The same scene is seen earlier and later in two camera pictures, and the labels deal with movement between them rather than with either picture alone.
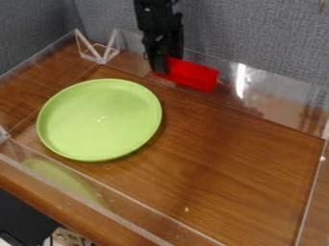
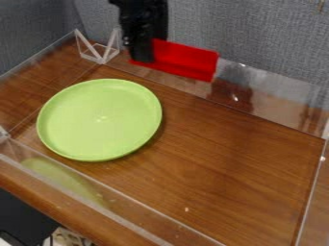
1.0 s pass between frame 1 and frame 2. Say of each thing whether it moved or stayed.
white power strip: stayed
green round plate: stayed
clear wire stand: stayed
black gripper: moved
